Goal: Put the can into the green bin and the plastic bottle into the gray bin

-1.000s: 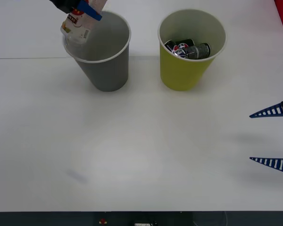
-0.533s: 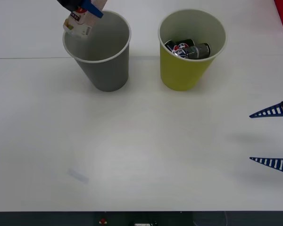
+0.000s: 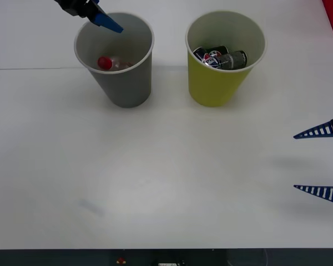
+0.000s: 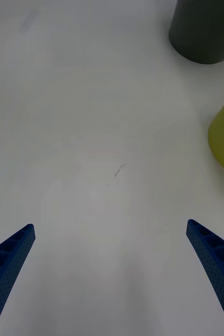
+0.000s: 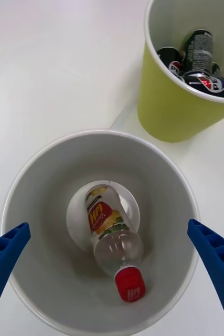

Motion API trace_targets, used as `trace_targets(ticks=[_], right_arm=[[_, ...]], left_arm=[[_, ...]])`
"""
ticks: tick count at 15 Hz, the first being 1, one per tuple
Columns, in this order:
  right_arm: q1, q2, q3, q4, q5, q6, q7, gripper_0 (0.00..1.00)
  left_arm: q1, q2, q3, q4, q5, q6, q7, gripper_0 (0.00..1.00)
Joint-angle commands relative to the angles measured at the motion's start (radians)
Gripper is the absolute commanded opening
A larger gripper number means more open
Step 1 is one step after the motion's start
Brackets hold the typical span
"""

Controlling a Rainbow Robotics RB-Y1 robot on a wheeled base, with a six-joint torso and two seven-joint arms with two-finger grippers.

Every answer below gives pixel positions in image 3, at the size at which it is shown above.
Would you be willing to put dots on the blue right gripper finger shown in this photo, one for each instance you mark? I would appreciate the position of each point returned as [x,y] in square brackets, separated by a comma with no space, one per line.
[328,192]
[328,128]

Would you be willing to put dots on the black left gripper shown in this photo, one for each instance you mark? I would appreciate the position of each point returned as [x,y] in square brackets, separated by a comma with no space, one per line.
[80,7]

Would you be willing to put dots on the clear bottle with fruit label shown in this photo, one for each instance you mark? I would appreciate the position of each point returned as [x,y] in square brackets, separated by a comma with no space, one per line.
[105,62]

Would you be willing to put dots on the grey plastic bin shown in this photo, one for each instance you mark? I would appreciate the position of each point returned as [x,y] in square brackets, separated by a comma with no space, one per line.
[127,86]

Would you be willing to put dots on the dark blue can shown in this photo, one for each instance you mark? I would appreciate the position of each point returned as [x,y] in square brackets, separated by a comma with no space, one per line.
[199,54]

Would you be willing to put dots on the black can with round logo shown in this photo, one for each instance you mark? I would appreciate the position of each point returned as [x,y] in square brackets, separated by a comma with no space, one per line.
[215,56]

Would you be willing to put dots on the black and grey can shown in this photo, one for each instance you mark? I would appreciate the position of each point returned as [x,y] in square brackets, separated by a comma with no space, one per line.
[234,59]

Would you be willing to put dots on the yellow-green plastic bin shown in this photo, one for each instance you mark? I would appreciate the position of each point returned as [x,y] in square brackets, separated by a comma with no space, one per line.
[213,86]

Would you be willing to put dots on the red round button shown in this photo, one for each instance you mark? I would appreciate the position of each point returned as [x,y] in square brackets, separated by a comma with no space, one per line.
[121,260]

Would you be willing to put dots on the black robot torso base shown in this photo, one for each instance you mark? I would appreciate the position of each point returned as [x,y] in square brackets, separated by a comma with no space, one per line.
[58,257]

